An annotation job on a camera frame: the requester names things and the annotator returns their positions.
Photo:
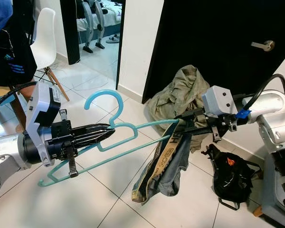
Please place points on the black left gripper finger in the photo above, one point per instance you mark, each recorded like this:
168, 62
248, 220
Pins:
95, 138
97, 129

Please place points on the grey shorts orange waistband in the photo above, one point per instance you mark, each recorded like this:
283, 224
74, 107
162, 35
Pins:
168, 175

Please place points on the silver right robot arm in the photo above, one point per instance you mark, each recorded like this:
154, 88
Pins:
275, 128

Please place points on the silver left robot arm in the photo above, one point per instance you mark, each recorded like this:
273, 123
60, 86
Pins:
2, 152

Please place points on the olive crumpled garment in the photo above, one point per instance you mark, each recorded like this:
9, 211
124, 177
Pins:
180, 90

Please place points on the black bag orange logo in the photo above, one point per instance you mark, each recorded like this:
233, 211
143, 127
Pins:
232, 183

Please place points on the black door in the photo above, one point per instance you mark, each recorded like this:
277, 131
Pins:
204, 38

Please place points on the pair of slippers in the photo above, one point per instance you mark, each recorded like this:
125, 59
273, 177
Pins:
112, 39

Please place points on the person in black shirt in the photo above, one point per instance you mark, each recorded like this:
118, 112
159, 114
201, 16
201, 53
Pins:
12, 52

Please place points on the grey humanoid robot legs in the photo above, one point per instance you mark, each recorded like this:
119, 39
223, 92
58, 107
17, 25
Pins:
87, 28

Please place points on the white chair wooden legs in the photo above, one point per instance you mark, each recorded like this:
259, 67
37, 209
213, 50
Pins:
42, 38

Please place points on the bed with white sheets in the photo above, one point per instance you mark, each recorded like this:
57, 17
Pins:
111, 14

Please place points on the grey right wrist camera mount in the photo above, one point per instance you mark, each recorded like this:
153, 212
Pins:
218, 100

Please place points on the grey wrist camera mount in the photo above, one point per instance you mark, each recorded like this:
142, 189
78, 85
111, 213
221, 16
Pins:
42, 102
218, 100

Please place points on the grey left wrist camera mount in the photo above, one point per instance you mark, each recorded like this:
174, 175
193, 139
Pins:
42, 102

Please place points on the black door frame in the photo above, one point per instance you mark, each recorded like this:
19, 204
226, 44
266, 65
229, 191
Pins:
70, 33

